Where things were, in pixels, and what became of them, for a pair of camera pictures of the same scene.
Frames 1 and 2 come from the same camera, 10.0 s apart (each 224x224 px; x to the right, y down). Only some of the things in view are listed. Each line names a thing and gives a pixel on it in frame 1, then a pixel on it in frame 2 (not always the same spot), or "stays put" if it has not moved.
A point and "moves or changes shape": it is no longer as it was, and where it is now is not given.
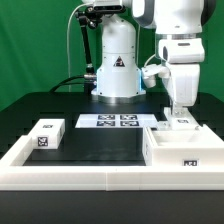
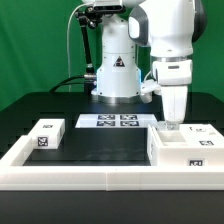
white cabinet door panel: (181, 118) moves or changes shape
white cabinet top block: (47, 133) stays put
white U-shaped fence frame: (14, 175) stays put
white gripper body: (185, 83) to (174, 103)
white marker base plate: (115, 121) stays put
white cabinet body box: (197, 147) stays put
